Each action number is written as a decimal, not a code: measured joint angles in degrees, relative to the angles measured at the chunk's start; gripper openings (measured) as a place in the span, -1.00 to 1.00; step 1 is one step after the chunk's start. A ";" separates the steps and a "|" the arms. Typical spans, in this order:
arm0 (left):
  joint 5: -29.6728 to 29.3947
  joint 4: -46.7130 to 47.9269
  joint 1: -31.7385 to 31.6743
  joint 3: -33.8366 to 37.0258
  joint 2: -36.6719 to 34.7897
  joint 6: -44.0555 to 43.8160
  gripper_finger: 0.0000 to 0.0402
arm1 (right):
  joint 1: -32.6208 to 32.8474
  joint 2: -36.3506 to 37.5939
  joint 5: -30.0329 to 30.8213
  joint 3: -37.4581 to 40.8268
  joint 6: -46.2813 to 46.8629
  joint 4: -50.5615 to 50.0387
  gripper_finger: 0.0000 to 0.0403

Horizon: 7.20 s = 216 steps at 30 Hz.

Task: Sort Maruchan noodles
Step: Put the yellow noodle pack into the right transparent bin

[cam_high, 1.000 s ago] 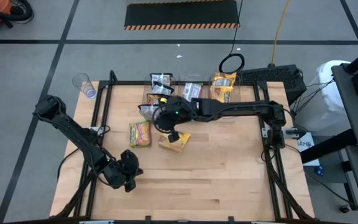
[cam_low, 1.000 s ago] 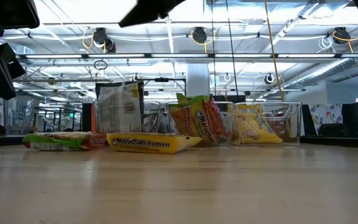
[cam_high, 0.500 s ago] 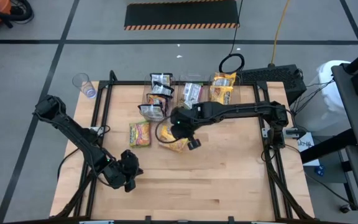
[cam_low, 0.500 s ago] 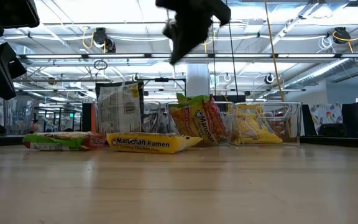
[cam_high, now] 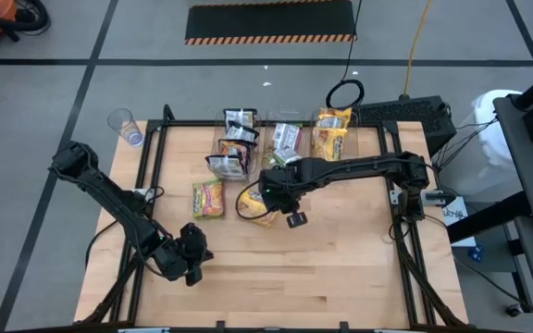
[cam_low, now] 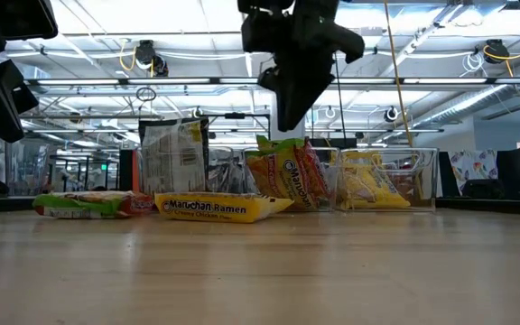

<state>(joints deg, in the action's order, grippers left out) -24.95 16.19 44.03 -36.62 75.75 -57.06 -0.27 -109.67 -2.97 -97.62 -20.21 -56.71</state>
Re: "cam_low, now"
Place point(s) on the clear plastic bin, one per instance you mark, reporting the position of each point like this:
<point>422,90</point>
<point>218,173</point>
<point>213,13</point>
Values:
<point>224,180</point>
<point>427,180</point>
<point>332,198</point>

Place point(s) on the clear plastic cup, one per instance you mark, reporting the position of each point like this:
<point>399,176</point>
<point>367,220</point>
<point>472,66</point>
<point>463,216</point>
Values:
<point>27,167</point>

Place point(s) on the yellow chicken ramen pack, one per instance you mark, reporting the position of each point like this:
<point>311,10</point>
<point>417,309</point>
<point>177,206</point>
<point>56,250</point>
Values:
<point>377,189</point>
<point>219,207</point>
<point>359,158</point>

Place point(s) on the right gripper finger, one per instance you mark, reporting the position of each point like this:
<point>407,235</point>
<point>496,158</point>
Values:
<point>300,99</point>

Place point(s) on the small black ceiling reel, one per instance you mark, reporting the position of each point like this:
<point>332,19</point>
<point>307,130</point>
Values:
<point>391,114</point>
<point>197,113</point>

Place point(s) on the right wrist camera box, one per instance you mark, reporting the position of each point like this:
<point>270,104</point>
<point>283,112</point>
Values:
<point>264,29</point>

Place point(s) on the red board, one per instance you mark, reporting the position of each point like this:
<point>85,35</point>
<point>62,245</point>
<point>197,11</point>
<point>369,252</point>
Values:
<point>136,173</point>

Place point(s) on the floral patterned cloth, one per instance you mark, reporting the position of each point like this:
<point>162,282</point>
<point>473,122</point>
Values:
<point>467,164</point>

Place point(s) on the black metal gantry frame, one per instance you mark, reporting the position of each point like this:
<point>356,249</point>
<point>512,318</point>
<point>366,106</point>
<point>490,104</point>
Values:
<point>242,116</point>

